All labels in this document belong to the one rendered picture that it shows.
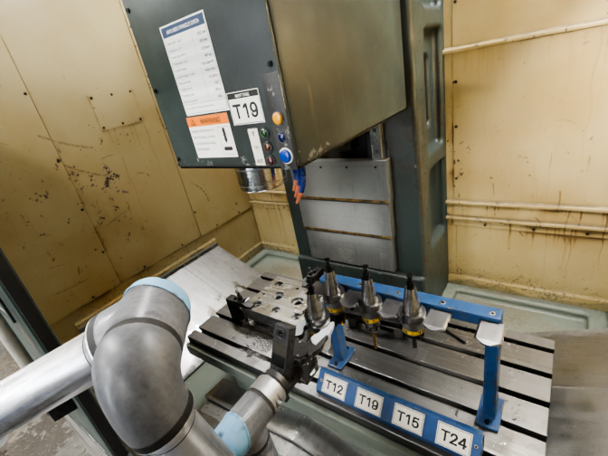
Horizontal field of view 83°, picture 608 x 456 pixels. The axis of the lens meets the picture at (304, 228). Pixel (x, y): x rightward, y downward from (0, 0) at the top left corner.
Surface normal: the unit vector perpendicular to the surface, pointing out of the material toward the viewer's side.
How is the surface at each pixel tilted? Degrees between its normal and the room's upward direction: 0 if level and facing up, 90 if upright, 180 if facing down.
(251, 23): 90
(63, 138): 90
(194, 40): 90
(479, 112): 90
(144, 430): 76
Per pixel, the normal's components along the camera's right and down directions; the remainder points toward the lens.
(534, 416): -0.18, -0.89
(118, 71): 0.80, 0.10
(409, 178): -0.57, 0.43
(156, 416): 0.55, -0.04
